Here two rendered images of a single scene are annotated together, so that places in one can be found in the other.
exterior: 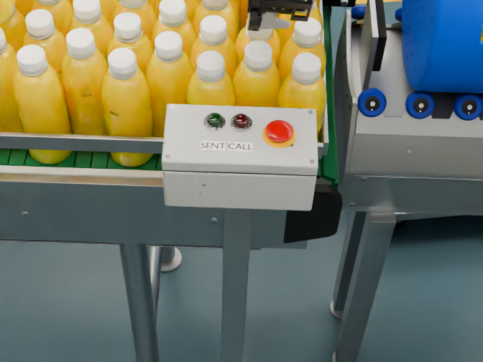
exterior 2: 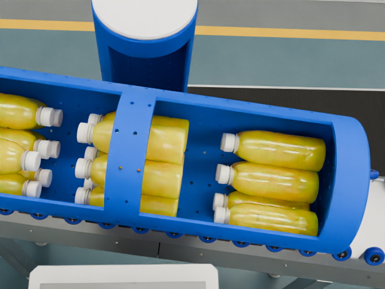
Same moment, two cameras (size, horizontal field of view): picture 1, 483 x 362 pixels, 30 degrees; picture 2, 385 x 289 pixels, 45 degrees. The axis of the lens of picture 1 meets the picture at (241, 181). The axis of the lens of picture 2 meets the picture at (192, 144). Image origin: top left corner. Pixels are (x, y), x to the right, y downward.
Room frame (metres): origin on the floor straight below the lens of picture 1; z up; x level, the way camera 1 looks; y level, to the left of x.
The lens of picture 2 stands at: (0.65, -0.79, 1.97)
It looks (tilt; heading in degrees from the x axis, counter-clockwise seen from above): 63 degrees down; 358
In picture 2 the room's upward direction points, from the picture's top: 11 degrees clockwise
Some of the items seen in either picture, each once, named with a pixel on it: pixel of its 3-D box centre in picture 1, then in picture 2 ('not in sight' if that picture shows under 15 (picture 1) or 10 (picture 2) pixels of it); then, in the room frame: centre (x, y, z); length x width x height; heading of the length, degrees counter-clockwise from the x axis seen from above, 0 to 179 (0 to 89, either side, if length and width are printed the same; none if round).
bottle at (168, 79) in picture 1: (171, 93); not in sight; (0.92, 0.11, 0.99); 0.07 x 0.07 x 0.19
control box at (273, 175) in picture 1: (239, 156); not in sight; (0.76, 0.00, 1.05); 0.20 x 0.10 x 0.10; 91
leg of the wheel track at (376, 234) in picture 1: (360, 295); (13, 254); (0.98, -0.27, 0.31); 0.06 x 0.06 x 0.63; 1
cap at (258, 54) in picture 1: (258, 54); not in sight; (0.91, -0.02, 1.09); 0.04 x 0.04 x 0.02
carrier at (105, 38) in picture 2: not in sight; (145, 90); (1.54, -0.63, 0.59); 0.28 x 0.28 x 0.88
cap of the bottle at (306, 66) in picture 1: (306, 67); not in sight; (0.89, -0.08, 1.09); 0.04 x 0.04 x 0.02
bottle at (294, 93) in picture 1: (300, 114); not in sight; (0.89, -0.08, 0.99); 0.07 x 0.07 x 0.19
